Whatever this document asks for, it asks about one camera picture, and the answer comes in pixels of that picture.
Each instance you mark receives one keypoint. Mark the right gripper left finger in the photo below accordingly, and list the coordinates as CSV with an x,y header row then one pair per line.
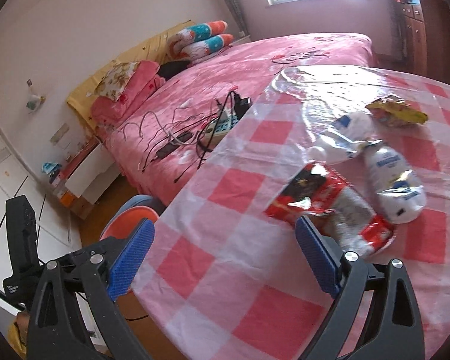
x,y
62,333

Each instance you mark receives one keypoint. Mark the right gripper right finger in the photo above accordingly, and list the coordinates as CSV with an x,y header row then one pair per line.
x,y
393,327

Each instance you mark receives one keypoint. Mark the white plastic snack bag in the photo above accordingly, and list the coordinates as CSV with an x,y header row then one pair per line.
x,y
399,191

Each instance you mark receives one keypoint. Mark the red snack wrapper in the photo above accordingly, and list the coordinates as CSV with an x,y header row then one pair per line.
x,y
335,208

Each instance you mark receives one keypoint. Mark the blue snack wrapper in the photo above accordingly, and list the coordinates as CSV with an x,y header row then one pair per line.
x,y
344,139

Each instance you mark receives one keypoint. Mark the yellow green snack wrapper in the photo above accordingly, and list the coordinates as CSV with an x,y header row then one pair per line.
x,y
394,111

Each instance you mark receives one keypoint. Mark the person's left hand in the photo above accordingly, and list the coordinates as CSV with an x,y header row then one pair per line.
x,y
22,322

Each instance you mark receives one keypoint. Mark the white bedside table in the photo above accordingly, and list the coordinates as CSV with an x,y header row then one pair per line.
x,y
80,184

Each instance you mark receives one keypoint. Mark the blue chair seat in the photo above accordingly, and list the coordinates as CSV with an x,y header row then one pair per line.
x,y
143,200

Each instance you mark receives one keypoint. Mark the folded pink blanket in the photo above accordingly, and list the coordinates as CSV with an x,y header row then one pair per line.
x,y
141,86

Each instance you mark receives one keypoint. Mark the pink checkered tablecloth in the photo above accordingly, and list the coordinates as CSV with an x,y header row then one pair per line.
x,y
224,280

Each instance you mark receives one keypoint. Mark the floral pillow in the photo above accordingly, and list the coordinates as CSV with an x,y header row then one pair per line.
x,y
114,82

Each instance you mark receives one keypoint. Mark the black power adapter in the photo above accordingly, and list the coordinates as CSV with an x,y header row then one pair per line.
x,y
173,145

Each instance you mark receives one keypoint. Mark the black garment on bed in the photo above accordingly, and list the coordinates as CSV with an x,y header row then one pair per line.
x,y
172,68

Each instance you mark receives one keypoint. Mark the white power strip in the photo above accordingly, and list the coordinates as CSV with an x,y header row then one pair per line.
x,y
216,130

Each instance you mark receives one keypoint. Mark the black plug charger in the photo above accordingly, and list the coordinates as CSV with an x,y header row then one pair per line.
x,y
240,104

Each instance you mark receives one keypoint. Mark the colourful rolled quilt lower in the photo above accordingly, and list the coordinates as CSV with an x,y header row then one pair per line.
x,y
201,49

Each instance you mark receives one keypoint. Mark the colourful rolled quilt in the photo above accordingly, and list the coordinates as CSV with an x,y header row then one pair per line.
x,y
201,49
195,33

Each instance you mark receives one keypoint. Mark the colourful rolled quilt upper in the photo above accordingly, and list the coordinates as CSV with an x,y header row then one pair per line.
x,y
195,33

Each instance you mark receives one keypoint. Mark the brown wooden cabinet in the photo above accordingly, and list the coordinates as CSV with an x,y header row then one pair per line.
x,y
427,38

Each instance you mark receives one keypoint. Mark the wall hanging ornament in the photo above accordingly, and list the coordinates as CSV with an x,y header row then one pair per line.
x,y
34,101

